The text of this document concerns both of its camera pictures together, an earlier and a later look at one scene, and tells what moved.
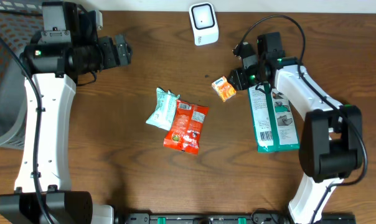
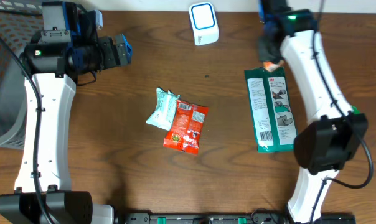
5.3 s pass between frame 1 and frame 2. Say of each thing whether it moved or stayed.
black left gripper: stayed
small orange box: moved
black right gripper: moved
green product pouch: stayed
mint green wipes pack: stayed
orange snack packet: stayed
